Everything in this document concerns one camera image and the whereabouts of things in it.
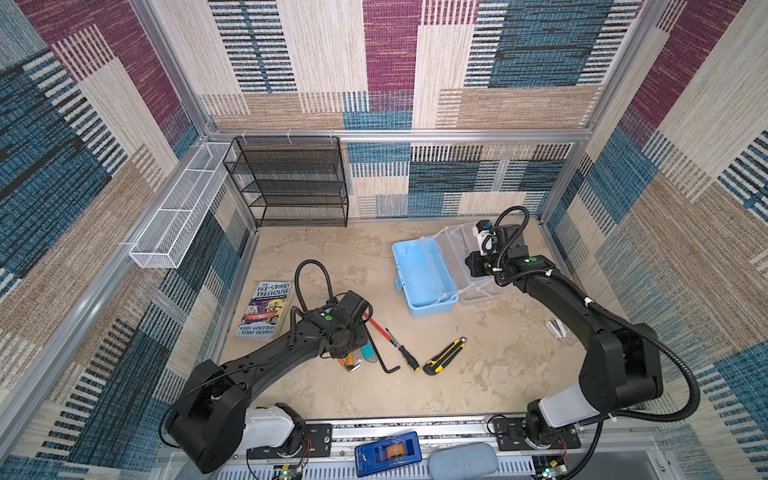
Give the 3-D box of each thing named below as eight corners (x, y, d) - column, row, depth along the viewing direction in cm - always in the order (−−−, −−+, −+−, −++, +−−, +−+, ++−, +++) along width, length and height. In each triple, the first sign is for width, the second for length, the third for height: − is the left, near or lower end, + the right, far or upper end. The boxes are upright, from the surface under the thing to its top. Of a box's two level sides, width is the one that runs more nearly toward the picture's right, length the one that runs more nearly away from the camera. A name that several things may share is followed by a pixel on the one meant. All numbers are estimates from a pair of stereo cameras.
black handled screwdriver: (416, 373, 86) (416, 371, 84) (384, 333, 93) (383, 330, 92) (421, 369, 86) (421, 367, 85) (388, 329, 94) (388, 326, 92)
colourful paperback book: (241, 339, 93) (236, 334, 90) (257, 287, 105) (253, 281, 102) (278, 339, 93) (274, 333, 90) (290, 287, 105) (287, 281, 102)
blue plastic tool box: (407, 322, 95) (408, 311, 89) (386, 256, 112) (386, 243, 106) (457, 311, 98) (461, 298, 92) (429, 248, 115) (431, 234, 109)
